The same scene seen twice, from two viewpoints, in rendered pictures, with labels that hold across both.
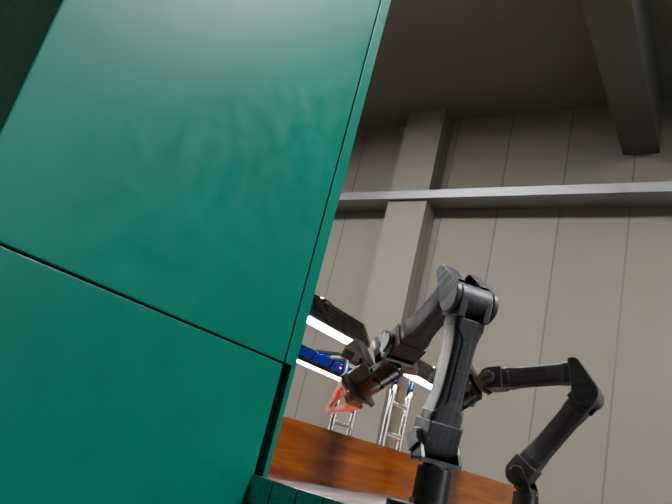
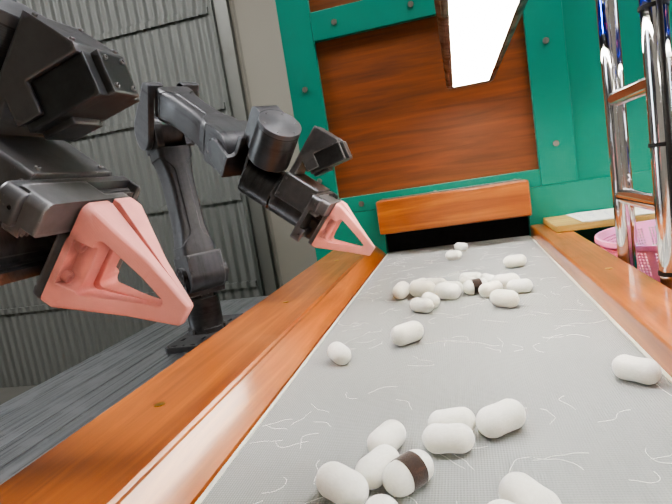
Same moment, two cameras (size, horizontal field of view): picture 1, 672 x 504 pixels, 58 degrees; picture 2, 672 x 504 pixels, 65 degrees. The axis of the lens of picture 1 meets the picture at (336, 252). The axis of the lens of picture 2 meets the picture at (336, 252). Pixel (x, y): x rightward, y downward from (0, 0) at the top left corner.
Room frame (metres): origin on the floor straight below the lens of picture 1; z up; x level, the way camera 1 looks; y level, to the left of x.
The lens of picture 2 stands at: (2.10, -0.38, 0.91)
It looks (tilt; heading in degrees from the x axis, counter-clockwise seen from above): 7 degrees down; 158
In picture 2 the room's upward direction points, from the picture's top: 9 degrees counter-clockwise
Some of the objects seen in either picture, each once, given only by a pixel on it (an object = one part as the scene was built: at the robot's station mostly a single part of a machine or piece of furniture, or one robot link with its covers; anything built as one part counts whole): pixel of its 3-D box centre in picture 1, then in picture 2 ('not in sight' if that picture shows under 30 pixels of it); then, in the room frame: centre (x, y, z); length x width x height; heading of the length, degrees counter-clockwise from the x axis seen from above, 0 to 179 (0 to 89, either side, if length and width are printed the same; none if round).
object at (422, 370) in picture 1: (440, 382); not in sight; (2.37, -0.52, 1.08); 0.62 x 0.08 x 0.07; 144
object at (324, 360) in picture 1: (323, 363); not in sight; (2.70, -0.07, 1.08); 0.62 x 0.08 x 0.07; 144
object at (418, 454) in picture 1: (434, 449); (201, 279); (1.12, -0.26, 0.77); 0.09 x 0.06 x 0.06; 106
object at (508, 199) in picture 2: not in sight; (451, 206); (1.19, 0.25, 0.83); 0.30 x 0.06 x 0.07; 54
